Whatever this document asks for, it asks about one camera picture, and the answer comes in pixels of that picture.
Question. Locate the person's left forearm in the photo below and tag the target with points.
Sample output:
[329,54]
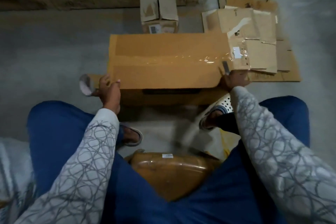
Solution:
[78,174]

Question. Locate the person's left white clog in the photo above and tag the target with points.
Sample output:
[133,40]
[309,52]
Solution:
[132,136]

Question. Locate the flat brown cardboard sheet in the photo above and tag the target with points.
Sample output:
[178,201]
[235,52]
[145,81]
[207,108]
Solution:
[288,69]

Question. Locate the small brown cardboard box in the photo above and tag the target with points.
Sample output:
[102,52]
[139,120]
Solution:
[157,6]

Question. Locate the brown plastic-wrapped stool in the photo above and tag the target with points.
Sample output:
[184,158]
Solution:
[173,174]

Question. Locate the person's white clog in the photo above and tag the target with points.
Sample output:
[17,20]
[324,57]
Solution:
[223,104]
[132,136]

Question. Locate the white woven sack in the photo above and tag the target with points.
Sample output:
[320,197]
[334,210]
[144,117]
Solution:
[13,179]

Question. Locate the large black-label cardboard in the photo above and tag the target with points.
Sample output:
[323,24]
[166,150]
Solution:
[162,58]

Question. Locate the brown packing tape roll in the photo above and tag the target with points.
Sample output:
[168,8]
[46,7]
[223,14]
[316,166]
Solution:
[88,84]

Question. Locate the person's left hand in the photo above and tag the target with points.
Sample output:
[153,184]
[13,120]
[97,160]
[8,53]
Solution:
[110,94]

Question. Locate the person's right forearm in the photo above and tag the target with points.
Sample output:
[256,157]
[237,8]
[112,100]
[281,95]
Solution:
[288,147]

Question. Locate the person's right hand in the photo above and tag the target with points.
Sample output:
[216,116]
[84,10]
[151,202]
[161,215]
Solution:
[236,80]

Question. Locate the person's blue trousers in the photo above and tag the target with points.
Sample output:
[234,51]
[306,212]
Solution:
[52,137]

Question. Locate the person's right white clog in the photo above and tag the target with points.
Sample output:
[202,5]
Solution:
[223,104]

